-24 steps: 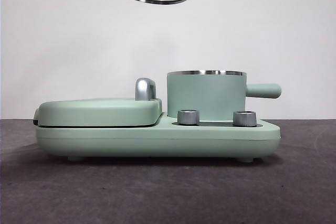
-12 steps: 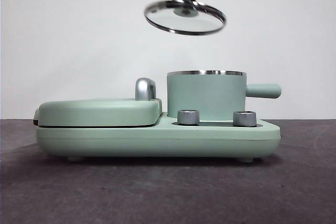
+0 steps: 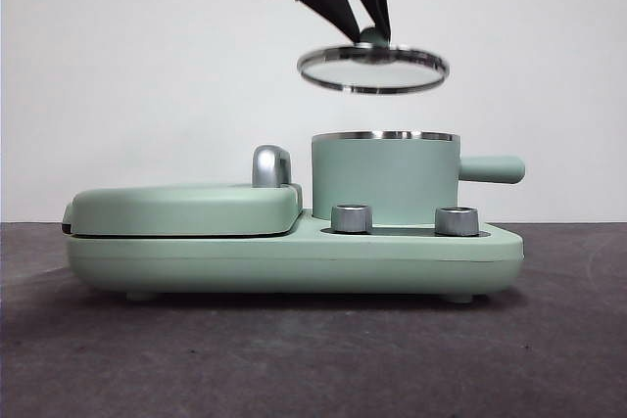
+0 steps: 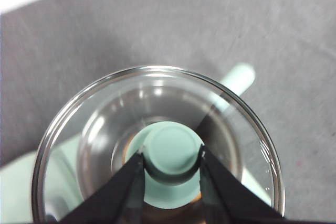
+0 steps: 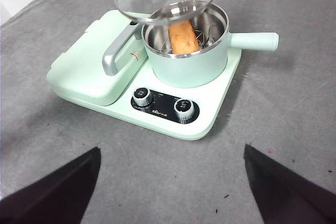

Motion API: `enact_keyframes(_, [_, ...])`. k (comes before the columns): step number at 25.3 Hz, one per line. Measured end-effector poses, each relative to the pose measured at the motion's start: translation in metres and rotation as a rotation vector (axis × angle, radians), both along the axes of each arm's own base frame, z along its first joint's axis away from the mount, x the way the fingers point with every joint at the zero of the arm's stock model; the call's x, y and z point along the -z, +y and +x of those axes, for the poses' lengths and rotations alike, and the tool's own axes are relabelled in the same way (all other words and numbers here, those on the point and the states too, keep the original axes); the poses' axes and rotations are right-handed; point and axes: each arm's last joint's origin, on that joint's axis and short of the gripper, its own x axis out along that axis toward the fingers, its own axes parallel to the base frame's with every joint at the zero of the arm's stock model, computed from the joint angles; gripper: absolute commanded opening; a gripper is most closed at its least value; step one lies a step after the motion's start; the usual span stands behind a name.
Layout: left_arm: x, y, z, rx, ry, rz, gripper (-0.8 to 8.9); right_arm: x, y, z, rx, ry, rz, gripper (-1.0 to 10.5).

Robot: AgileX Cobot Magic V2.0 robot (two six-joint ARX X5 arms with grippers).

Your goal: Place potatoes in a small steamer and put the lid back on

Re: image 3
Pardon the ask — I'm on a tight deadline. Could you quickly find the glass lid with green knob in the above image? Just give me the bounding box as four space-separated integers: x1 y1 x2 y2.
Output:
297 27 451 96

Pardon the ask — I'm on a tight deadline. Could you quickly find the silver control knob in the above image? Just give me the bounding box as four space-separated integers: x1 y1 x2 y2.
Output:
434 206 480 237
330 204 374 234

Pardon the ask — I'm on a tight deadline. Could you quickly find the green hinged griddle cover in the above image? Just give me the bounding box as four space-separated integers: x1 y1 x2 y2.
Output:
62 182 305 239

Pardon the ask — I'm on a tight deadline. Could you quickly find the green breakfast maker base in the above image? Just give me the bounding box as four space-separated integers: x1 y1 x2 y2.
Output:
67 209 525 302

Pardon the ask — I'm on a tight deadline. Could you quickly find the chrome cover handle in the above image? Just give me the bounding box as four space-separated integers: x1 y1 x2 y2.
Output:
252 144 295 189

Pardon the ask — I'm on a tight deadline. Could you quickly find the green steamer pot with handle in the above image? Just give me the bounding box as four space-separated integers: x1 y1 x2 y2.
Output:
311 129 527 223

